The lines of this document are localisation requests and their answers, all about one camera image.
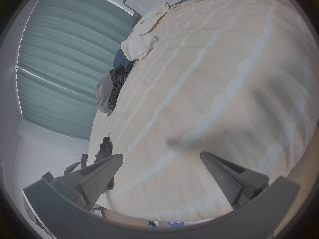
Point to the grey bedside table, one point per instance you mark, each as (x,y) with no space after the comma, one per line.
(135,17)

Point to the white printed pillow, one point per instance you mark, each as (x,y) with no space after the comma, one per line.
(152,16)

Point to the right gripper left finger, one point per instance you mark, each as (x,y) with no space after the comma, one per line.
(99,178)

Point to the pile of clothes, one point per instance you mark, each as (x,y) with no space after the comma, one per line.
(114,83)

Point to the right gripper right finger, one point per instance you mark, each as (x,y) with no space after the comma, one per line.
(229,178)

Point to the black T-shirt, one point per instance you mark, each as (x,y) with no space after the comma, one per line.
(104,148)

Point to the blue-green curtain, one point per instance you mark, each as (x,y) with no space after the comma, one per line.
(57,108)
(74,38)

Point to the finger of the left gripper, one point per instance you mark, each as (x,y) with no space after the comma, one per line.
(73,167)
(84,161)

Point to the bed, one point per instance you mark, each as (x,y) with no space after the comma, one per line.
(224,83)

